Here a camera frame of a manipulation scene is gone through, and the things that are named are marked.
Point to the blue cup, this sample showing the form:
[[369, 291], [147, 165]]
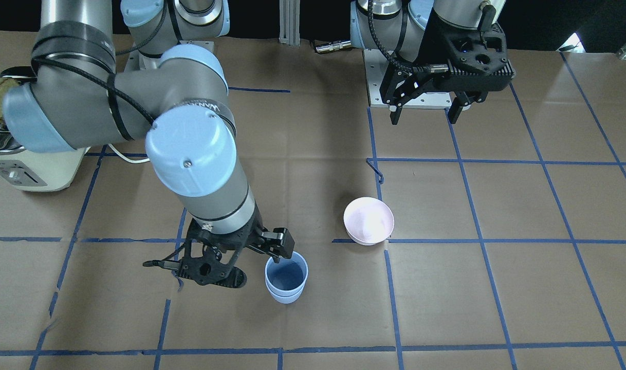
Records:
[[295, 268], [285, 290]]

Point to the pink bowl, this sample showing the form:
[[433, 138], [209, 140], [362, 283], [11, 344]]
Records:
[[368, 221]]

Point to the cream toaster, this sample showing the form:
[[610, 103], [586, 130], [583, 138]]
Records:
[[32, 172]]

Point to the aluminium frame post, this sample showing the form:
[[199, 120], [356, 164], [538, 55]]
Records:
[[289, 17]]

